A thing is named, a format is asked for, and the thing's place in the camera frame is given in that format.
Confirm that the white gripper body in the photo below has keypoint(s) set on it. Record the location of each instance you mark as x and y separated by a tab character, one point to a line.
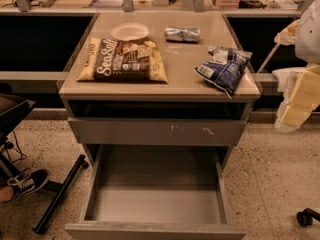
309	39

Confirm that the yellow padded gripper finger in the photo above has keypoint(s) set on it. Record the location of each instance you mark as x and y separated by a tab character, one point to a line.
300	101

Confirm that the blue chip bag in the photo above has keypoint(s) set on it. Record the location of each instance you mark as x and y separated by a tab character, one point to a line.
225	68

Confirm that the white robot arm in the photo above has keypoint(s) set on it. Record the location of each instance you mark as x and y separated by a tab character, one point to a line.
307	45

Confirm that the silver foil snack bag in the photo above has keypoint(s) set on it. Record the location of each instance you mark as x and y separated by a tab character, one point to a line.
177	34

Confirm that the grey drawer cabinet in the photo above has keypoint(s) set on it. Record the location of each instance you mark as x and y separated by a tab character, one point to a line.
185	96

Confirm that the brown sea salt snack bag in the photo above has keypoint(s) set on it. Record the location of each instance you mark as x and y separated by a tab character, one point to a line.
110	59

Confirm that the open bottom drawer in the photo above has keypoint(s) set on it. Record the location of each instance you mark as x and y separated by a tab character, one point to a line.
155	193

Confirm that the closed middle drawer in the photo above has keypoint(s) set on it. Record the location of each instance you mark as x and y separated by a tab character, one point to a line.
174	132

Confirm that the white stick tool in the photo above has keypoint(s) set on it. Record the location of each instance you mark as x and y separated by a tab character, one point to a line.
269	56

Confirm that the white curved robot part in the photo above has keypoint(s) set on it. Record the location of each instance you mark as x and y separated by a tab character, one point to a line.
286	78

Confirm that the black caster wheel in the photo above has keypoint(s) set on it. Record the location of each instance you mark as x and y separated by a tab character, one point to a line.
307	216

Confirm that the white paper plate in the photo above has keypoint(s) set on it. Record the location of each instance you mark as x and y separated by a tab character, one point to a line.
129	31

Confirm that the black chair base leg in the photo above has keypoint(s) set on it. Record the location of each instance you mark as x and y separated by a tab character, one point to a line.
59	189

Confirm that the black chair seat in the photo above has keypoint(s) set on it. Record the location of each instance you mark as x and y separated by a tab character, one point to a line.
13	109

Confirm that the black sneaker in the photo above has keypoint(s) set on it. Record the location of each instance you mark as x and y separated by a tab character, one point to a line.
28	183

